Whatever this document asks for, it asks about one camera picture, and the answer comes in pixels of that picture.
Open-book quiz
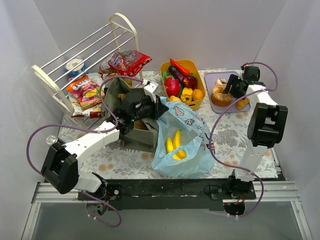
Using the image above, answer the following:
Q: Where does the brown paper snack bag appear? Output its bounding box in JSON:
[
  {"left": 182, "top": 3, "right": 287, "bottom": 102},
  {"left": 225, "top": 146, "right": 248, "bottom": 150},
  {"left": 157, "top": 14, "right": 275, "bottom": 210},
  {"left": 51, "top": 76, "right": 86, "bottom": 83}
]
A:
[{"left": 115, "top": 92, "right": 148, "bottom": 130}]

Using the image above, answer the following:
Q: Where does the green canvas tote bag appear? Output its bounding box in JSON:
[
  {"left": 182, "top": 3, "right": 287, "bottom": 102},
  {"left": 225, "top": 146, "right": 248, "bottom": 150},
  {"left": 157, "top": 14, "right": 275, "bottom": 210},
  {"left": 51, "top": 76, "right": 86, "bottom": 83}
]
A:
[{"left": 104, "top": 77, "right": 159, "bottom": 153}]

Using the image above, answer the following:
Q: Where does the light blue plastic bag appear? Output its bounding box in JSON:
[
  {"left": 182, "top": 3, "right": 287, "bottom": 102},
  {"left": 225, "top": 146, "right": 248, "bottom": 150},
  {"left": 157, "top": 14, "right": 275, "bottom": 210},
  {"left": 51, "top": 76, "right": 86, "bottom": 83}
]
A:
[{"left": 151, "top": 97, "right": 215, "bottom": 179}]

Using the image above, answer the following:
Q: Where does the yellow banana bunch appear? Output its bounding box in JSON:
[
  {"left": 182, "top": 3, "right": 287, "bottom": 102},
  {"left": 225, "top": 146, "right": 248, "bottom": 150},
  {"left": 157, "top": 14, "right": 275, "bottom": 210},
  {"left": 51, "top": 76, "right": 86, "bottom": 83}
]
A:
[{"left": 165, "top": 129, "right": 187, "bottom": 161}]

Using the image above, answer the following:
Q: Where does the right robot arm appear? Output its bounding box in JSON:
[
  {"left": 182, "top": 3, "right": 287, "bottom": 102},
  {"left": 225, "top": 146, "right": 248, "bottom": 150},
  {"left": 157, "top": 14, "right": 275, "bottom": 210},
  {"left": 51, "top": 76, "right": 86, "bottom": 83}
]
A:
[{"left": 223, "top": 62, "right": 288, "bottom": 198}]

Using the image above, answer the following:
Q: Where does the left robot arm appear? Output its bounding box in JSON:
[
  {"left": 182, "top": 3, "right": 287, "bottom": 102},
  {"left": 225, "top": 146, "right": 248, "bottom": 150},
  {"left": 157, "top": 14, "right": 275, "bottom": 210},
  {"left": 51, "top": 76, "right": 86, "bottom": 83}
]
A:
[{"left": 40, "top": 92, "right": 169, "bottom": 199}]

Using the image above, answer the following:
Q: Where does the chocolate white donut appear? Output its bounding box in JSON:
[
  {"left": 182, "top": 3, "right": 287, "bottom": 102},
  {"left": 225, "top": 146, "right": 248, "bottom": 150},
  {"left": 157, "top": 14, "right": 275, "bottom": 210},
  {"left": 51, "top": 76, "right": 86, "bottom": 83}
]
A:
[{"left": 216, "top": 78, "right": 228, "bottom": 85}]

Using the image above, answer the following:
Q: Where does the orange croissant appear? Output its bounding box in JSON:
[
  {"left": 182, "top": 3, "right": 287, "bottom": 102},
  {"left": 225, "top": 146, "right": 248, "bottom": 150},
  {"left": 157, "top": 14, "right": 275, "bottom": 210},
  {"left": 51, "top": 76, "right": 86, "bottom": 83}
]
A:
[{"left": 236, "top": 97, "right": 250, "bottom": 111}]

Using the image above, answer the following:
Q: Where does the purple tray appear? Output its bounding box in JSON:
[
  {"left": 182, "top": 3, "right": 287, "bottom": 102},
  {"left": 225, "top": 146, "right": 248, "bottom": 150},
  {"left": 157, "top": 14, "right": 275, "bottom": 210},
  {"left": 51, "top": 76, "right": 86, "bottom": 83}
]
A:
[{"left": 204, "top": 71, "right": 252, "bottom": 114}]

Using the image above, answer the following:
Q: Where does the pink dragon fruit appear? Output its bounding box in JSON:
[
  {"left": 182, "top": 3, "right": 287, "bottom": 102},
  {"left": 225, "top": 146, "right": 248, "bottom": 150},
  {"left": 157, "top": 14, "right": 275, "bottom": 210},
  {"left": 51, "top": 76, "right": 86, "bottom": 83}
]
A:
[{"left": 162, "top": 71, "right": 181, "bottom": 97}]

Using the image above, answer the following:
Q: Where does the yellow bell pepper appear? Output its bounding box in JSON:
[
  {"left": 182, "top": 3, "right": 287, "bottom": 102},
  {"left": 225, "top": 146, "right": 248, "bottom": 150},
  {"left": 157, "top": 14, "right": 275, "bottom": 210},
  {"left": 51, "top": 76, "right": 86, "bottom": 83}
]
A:
[{"left": 180, "top": 87, "right": 193, "bottom": 103}]

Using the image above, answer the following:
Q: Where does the orange fruit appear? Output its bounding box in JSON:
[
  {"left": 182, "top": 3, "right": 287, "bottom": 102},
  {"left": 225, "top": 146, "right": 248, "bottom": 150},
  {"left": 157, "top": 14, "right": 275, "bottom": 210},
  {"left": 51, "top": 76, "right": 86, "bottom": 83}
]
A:
[{"left": 192, "top": 89, "right": 204, "bottom": 101}]

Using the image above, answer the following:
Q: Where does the purple eggplant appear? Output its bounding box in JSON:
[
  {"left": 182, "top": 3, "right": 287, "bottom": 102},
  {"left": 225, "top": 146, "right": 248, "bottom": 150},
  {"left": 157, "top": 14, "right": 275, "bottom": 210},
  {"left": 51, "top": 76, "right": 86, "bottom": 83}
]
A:
[{"left": 168, "top": 65, "right": 185, "bottom": 82}]

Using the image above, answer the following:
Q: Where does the red apple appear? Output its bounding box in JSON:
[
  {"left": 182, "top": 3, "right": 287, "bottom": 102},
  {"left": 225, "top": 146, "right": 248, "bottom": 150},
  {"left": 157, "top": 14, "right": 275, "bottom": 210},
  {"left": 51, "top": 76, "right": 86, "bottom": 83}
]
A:
[{"left": 182, "top": 74, "right": 198, "bottom": 89}]

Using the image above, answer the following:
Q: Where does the red chili pepper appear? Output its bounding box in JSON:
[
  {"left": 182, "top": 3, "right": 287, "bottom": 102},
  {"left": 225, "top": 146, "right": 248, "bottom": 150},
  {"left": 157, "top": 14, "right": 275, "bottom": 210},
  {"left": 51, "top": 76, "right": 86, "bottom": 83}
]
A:
[{"left": 169, "top": 58, "right": 190, "bottom": 76}]

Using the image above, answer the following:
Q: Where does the yellow plastic fruit basket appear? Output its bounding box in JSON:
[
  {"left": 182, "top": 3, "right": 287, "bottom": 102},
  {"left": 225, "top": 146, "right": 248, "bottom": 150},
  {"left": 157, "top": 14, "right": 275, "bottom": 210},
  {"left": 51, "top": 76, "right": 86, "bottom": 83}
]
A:
[{"left": 160, "top": 58, "right": 206, "bottom": 110}]

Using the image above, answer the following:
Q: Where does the red snack bag lower shelf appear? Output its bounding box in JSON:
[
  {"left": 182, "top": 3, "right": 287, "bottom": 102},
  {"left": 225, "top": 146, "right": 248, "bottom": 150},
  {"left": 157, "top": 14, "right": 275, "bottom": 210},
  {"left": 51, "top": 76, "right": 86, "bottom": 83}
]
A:
[{"left": 108, "top": 49, "right": 152, "bottom": 77}]

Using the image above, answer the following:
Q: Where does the colourful fruit candy bag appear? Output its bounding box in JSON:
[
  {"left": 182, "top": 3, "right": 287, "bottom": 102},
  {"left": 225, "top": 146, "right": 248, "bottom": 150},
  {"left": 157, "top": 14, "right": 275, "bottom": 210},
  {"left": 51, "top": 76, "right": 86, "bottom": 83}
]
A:
[{"left": 66, "top": 75, "right": 105, "bottom": 110}]

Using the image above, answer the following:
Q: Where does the blue white tin can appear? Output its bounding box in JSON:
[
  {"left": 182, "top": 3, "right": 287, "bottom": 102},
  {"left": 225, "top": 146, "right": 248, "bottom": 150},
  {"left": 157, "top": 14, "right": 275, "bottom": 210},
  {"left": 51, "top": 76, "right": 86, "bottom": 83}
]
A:
[{"left": 65, "top": 57, "right": 86, "bottom": 77}]

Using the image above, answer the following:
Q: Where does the white metal shelf rack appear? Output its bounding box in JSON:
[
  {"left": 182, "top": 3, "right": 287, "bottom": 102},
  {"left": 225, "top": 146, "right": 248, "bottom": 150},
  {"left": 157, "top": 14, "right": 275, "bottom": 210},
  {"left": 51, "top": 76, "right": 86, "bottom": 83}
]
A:
[{"left": 31, "top": 12, "right": 140, "bottom": 128}]

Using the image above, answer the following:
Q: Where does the dark drink can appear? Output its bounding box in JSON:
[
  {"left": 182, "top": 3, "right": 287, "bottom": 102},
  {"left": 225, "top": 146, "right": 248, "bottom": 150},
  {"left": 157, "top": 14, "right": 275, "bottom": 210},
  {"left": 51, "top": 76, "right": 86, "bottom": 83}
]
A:
[{"left": 46, "top": 135, "right": 59, "bottom": 146}]

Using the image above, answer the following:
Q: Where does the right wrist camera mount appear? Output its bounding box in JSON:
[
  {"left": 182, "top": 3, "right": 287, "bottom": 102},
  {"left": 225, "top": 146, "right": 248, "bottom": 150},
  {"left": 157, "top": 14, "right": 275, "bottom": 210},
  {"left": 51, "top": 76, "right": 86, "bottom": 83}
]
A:
[{"left": 240, "top": 63, "right": 251, "bottom": 76}]

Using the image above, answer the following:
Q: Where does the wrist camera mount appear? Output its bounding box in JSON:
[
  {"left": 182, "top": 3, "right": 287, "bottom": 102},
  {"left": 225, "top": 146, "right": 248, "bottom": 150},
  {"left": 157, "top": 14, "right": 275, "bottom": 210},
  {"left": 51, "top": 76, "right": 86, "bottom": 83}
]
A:
[
  {"left": 240, "top": 63, "right": 251, "bottom": 76},
  {"left": 142, "top": 79, "right": 159, "bottom": 102}
]

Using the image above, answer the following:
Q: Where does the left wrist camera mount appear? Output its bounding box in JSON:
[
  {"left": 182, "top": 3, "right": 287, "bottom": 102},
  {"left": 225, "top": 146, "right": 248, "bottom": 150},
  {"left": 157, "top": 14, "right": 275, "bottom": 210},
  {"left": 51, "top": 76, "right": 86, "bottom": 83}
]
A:
[{"left": 142, "top": 79, "right": 159, "bottom": 102}]

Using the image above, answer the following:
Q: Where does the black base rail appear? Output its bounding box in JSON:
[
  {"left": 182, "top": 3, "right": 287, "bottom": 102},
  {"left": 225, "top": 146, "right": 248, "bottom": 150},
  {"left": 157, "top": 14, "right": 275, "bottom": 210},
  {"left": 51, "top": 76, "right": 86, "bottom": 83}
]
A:
[{"left": 77, "top": 178, "right": 258, "bottom": 211}]

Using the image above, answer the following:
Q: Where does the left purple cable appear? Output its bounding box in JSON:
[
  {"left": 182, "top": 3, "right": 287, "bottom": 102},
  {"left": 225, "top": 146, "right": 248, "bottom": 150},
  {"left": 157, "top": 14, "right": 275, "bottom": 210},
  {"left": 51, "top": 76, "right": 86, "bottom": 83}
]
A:
[{"left": 26, "top": 76, "right": 151, "bottom": 228}]

